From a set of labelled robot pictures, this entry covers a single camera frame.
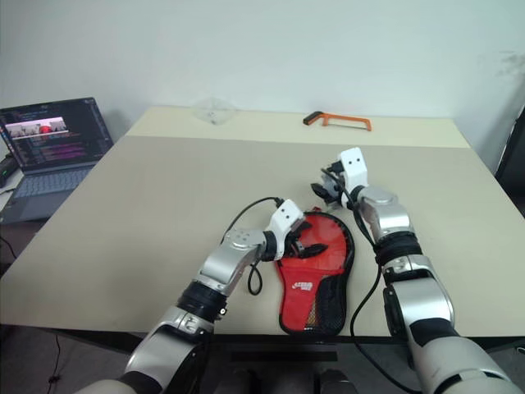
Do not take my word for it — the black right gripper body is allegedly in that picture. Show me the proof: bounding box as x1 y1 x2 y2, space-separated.
319 161 345 205

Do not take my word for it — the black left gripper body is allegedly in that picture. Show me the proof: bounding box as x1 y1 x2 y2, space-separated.
282 222 308 260

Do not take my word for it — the red table tennis paddle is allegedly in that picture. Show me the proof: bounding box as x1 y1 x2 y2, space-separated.
299 213 352 275

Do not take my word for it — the black and red paddle case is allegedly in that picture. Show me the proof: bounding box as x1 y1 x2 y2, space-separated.
273 208 357 336

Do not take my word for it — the orange hacksaw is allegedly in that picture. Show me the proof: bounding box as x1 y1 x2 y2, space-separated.
302 110 373 133

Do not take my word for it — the clear plastic bag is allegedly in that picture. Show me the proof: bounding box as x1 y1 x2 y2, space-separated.
192 97 238 126

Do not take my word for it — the dark rounded shape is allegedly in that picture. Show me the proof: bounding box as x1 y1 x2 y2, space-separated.
315 368 358 394

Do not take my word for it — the black panel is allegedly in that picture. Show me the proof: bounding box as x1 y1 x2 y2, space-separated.
494 110 525 218

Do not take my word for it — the grey open laptop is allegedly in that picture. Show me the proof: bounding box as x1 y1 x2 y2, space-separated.
0 97 115 225

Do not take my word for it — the black device with green light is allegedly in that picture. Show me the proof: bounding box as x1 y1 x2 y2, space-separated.
0 154 20 190

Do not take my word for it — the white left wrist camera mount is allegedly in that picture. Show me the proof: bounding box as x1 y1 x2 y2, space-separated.
268 199 306 260

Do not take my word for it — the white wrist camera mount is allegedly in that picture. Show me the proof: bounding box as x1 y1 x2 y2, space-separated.
268 199 306 260
336 147 369 192

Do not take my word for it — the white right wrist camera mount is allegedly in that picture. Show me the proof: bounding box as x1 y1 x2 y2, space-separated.
336 147 369 192

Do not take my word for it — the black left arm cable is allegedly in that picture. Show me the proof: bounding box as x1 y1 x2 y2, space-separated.
224 196 286 296

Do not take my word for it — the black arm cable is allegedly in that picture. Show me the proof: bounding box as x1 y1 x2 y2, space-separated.
224 196 286 296
342 186 415 393

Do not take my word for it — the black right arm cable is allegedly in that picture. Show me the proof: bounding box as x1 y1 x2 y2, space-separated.
342 186 415 393

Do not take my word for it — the black table frame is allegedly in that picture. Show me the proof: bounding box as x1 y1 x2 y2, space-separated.
39 326 525 364

